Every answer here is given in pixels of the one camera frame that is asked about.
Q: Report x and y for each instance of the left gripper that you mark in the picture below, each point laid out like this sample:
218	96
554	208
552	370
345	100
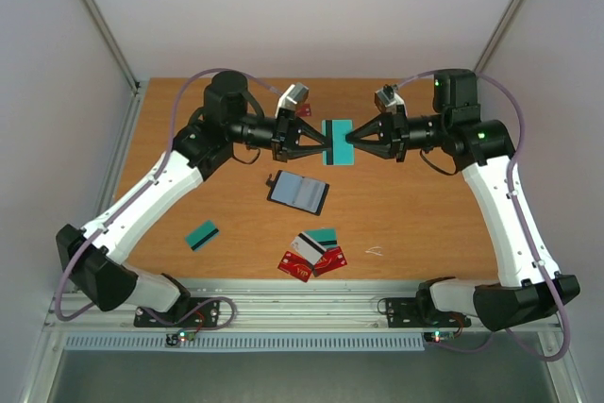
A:
287	120

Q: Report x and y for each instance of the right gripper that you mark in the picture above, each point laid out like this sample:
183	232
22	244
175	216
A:
397	136

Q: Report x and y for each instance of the teal card with black stripe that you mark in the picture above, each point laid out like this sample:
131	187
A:
341	153

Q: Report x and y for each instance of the black leather card holder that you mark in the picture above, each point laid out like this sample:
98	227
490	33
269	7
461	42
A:
297	192

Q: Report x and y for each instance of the dark red card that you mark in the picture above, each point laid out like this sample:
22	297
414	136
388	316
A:
295	266

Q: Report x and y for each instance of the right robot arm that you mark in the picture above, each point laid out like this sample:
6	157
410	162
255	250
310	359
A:
530	285

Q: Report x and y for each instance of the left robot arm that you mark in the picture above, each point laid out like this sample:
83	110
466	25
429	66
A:
94	256

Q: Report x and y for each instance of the lone red card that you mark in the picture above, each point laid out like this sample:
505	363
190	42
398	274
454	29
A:
304	111

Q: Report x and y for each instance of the large teal card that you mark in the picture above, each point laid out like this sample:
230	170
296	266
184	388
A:
326	237

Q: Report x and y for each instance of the white card with black stripe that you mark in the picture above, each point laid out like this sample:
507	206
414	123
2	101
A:
307	248

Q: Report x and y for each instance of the red card in pile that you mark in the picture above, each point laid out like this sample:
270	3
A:
333	259

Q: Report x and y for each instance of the teal card far left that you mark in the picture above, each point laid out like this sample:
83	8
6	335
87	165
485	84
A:
202	235

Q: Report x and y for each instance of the right controller board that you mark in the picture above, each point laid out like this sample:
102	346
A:
439	336

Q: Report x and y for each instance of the controller board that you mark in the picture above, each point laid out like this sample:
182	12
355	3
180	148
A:
439	336
179	338

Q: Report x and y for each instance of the left controller board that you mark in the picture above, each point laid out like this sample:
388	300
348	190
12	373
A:
179	338

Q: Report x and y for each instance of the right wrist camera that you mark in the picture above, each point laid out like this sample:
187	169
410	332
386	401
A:
387	99

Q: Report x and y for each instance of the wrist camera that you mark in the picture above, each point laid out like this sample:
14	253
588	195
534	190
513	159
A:
387	99
293	97

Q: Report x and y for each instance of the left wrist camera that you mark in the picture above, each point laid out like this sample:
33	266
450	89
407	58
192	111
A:
293	97

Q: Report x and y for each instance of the aluminium front rail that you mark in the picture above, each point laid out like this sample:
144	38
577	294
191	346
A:
284	305

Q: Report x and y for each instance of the left rear aluminium post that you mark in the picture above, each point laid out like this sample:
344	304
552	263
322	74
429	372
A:
111	43

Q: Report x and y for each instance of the aluminium post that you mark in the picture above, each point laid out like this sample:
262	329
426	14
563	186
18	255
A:
498	34
111	43

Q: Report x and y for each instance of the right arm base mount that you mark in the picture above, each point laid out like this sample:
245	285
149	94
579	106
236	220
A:
420	311

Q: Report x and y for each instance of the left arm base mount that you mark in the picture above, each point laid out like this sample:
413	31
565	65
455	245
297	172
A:
162	301

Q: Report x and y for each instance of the white slotted cable duct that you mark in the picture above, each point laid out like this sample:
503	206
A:
247	342

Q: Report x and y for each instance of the right rear aluminium post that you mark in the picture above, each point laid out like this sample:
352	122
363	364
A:
498	34

